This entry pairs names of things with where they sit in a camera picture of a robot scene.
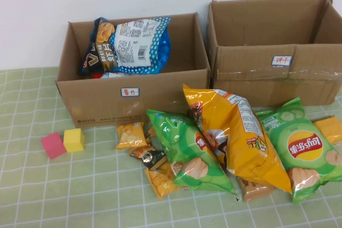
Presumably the pink foam cube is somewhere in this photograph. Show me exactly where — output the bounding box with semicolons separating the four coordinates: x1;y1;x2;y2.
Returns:
40;132;67;160

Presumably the green checked tablecloth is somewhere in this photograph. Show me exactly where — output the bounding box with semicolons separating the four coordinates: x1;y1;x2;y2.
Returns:
0;66;342;228

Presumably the pale blue snack bag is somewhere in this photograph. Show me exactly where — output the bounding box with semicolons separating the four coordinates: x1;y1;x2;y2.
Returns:
102;71;132;78

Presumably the black brown snack packet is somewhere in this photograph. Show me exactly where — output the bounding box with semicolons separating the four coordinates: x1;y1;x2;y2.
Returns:
128;145;169;172

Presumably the small yellow cracker packet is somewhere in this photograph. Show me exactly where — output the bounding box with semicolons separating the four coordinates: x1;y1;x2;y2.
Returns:
114;121;147;151

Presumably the green Lay's chips bag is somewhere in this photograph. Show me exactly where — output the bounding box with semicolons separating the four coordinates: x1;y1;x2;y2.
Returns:
255;97;342;205
146;109;237;196

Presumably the cardboard box with F2 print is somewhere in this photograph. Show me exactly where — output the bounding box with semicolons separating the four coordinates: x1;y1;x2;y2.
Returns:
55;12;212;129

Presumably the white blue polka dot bag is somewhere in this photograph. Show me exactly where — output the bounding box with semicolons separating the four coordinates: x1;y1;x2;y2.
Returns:
109;16;172;75

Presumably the dark blue shrimp chips bag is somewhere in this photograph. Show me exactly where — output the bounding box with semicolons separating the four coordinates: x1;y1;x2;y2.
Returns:
79;17;120;76

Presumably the orange biscuit packet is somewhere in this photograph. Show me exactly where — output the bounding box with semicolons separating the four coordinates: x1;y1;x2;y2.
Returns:
313;115;342;145

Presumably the white label with red writing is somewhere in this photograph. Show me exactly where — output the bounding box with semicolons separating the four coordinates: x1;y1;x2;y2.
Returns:
120;87;141;97
271;55;293;66

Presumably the brown wafer bar packet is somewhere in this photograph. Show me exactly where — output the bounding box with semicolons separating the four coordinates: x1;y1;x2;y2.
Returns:
236;176;276;202

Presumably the yellow biscuit packet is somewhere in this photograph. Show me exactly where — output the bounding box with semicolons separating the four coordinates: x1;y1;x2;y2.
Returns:
144;162;185;201

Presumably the large yellow chips bag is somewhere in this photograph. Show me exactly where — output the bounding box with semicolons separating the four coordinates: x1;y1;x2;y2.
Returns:
182;83;292;194

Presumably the yellow foam cube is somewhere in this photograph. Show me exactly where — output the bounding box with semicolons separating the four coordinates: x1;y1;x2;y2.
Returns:
63;128;86;153

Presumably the small orange snack packet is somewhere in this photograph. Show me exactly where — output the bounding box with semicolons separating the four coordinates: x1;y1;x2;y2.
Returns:
144;125;158;143

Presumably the large taped cardboard box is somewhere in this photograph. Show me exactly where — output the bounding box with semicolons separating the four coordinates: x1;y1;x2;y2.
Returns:
207;0;342;107

